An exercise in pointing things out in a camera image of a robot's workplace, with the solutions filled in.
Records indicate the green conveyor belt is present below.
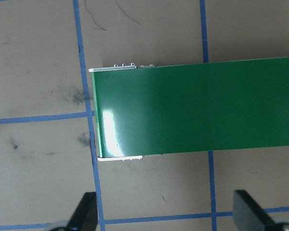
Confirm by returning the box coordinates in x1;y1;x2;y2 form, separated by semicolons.
88;56;289;161

